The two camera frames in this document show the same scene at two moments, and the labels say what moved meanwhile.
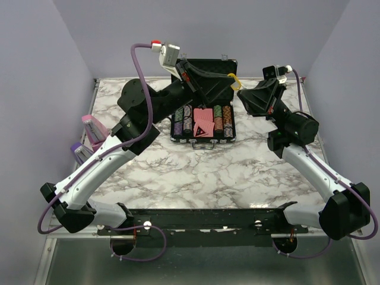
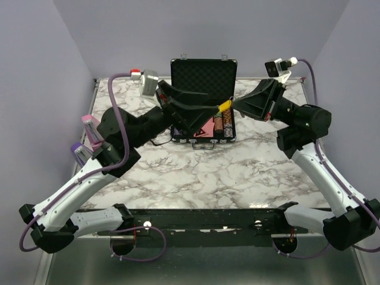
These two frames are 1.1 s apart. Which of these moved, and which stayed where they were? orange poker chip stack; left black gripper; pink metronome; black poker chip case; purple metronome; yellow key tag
Moved: yellow key tag; left black gripper
Stayed: pink metronome; black poker chip case; purple metronome; orange poker chip stack
